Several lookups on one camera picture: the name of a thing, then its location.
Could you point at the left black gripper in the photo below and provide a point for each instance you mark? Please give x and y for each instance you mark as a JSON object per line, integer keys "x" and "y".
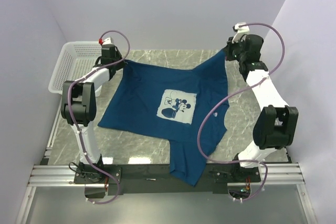
{"x": 122, "y": 65}

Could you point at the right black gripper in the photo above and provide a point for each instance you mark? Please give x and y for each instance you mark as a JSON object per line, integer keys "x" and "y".
{"x": 228, "y": 49}

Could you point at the white perforated plastic basket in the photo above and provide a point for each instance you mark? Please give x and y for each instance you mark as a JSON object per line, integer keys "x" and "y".
{"x": 75, "y": 60}

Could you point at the blue printed t-shirt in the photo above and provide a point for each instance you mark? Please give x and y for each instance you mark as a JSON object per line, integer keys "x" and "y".
{"x": 185, "y": 107}

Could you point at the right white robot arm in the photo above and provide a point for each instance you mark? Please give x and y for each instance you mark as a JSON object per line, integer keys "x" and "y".
{"x": 276, "y": 124}

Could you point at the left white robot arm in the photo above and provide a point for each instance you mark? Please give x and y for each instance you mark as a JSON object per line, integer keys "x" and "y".
{"x": 79, "y": 106}

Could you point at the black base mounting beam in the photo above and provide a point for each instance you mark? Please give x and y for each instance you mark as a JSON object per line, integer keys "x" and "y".
{"x": 155, "y": 178}

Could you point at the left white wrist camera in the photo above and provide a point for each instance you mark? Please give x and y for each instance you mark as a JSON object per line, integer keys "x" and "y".
{"x": 108, "y": 42}

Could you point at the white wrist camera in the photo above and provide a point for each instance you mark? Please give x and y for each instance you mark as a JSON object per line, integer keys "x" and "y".
{"x": 240, "y": 30}
{"x": 108, "y": 42}

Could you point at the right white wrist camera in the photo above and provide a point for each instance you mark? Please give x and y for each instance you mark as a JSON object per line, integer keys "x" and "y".
{"x": 240, "y": 30}

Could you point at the aluminium frame rails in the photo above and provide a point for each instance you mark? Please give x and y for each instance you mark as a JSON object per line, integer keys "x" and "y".
{"x": 51, "y": 196}

